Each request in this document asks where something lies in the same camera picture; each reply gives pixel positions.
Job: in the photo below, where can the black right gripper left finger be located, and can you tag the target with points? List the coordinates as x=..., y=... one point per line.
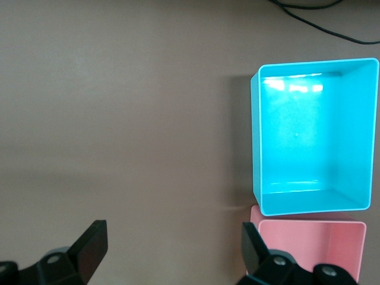
x=86, y=255

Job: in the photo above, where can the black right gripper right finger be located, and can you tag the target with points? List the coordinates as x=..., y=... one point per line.
x=256, y=252

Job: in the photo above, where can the pink plastic bin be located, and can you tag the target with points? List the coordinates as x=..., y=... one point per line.
x=320, y=246

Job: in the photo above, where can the blue plastic bin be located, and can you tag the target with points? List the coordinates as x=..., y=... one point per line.
x=302, y=136

